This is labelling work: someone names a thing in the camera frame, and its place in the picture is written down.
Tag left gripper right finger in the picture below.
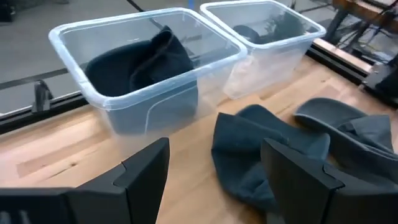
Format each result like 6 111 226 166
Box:
261 138 398 224

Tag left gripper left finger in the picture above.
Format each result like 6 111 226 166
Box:
67 138 170 224

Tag dark blue baseball cap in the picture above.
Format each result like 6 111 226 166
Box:
211 104 331 214
84 25 200 135
232 11 307 45
294 97 398 190

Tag clear plastic storage container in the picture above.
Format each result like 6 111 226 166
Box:
48 7 248 138
200 0 326 100

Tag wooden workbench black legs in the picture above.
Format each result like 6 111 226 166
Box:
323 0 398 52

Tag black table edge rail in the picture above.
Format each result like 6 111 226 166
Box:
0 39 374 135

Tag black metal bracket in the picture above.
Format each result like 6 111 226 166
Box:
30 80 54 113

